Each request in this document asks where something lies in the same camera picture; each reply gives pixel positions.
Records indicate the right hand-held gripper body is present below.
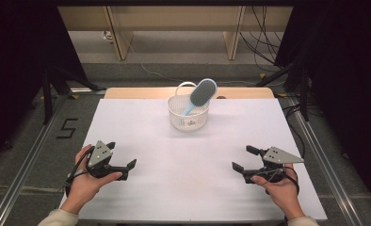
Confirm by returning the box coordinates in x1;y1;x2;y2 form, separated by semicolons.
250;146;305;185

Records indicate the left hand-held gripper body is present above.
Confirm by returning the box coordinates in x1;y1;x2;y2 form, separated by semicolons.
86;139;121;180

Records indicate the white plastic basket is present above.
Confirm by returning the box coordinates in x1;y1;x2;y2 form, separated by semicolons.
167;81;210;132

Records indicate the light blue hairbrush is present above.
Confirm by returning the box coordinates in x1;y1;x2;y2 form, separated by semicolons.
181;77;218;117

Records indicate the person's left hand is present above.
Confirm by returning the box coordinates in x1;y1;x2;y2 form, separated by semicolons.
60;144;123;216

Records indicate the person's right hand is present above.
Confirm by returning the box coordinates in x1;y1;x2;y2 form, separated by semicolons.
250;170;306;221

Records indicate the white table cover sheet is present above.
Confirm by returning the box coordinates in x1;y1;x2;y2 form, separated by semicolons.
58;98;328;222

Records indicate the black metal stand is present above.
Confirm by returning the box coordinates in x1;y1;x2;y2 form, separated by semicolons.
254;60;310;122
41;64;107;126

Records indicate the black curtain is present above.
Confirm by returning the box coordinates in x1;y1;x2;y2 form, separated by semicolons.
0;0;88;164
274;0;371;215

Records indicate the beige wooden desk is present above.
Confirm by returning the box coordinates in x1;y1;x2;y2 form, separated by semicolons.
56;5;295;61

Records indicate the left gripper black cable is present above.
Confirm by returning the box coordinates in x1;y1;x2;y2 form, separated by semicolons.
64;146;96;200

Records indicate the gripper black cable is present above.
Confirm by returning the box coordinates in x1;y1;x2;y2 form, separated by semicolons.
255;166;300;198
64;146;96;200

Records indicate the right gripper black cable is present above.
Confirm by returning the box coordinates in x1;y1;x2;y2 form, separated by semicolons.
255;166;300;198

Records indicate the metal floor rail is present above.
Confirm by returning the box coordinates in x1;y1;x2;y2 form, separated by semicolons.
0;93;70;226
286;97;363;226

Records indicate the bundle of black cables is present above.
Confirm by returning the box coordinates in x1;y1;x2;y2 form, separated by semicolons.
239;5;288;73

